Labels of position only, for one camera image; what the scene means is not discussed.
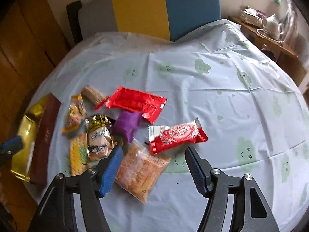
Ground tissue box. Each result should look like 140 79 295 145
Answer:
240 7 266 27

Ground clear packet of orange crackers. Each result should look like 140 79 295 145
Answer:
115 141 171 204

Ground brown sesame paste packet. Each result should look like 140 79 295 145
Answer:
87 114 117 161

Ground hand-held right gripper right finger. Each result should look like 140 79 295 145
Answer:
185 146 280 232

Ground purple snack packet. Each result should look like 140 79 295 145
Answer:
111 111 142 143

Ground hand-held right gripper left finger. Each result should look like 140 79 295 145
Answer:
28 145 123 232

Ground yellow green cracker packet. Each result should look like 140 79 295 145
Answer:
70 133 89 176

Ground wooden side table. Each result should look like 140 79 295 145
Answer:
228 16 307 87

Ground white teapot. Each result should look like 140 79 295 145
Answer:
263 14 285 36

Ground grey yellow blue chair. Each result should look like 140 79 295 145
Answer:
66 0 221 46

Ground brown oat bar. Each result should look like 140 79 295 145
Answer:
81 85 107 105

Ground red white wafer packet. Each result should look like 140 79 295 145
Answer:
148 117 208 155

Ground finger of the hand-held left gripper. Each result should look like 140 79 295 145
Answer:
0 136 24 168

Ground long red foil packet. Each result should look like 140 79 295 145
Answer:
94 86 168 124

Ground maroon gift box gold interior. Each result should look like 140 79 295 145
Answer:
10 93 62 184

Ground orange snack packet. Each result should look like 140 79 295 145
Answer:
62 94 88 136

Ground pale printed tablecloth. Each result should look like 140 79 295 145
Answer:
31 19 309 232

